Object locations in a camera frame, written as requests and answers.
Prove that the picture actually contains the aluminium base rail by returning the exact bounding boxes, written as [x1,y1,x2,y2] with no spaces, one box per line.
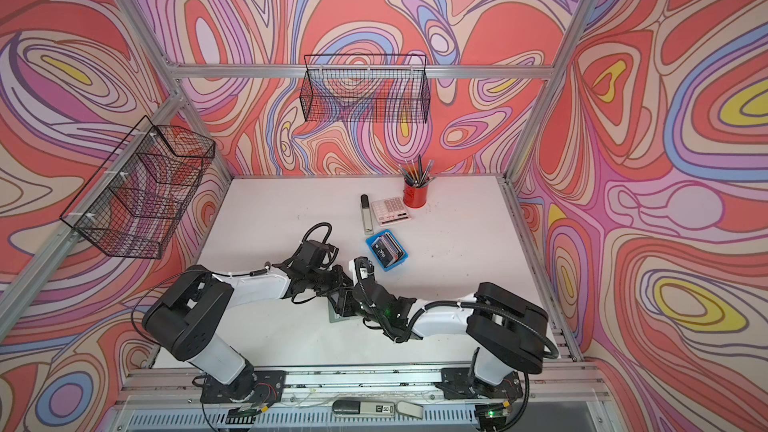
[106,362,621,431]

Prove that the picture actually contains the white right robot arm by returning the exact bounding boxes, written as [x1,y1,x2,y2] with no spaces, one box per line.
[332,276,559,400]

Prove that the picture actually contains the red metal pencil bucket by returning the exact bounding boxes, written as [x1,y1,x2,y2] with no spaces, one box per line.
[403,183,428,209]

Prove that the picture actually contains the blue plastic card tray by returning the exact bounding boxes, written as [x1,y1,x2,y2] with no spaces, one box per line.
[366,229,408,271]

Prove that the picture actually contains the stack of cards in tray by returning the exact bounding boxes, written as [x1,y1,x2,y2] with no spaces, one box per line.
[372,234,401,268]

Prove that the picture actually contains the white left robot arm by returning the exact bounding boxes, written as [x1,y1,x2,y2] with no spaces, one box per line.
[137,222,359,403]

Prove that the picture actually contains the pink desk calculator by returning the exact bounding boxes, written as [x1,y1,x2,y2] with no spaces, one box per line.
[371,197,410,227]

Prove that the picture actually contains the black wire basket back wall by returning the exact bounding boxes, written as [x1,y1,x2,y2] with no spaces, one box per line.
[299,53,431,124]

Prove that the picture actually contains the mint green card holder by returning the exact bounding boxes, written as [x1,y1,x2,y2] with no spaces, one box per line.
[328,303,354,323]

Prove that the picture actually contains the beige stapler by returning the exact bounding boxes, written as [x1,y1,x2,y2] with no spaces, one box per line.
[360,194,374,236]

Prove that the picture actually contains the grey handheld device on rail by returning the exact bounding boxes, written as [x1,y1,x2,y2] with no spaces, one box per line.
[331,398,425,420]

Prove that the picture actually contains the black wire basket left wall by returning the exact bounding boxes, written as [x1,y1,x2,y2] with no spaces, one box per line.
[59,116,216,259]

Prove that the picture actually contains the black wire basket wall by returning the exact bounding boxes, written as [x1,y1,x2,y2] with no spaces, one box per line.
[59,116,216,259]
[299,53,431,124]

